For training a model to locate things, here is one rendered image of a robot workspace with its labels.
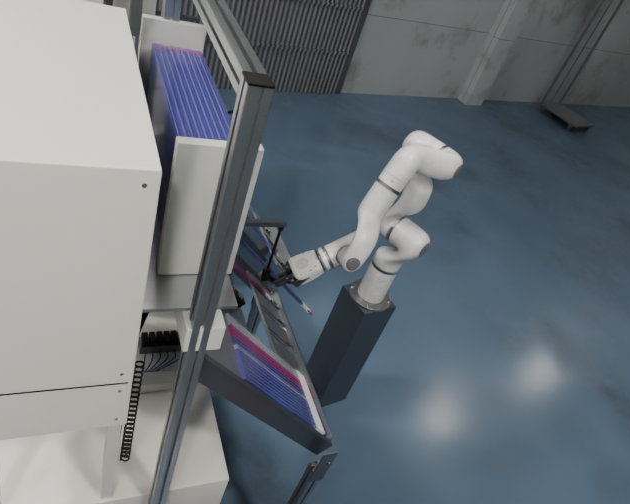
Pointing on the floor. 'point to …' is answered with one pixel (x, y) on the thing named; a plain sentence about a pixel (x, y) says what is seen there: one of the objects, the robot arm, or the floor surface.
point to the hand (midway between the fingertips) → (279, 279)
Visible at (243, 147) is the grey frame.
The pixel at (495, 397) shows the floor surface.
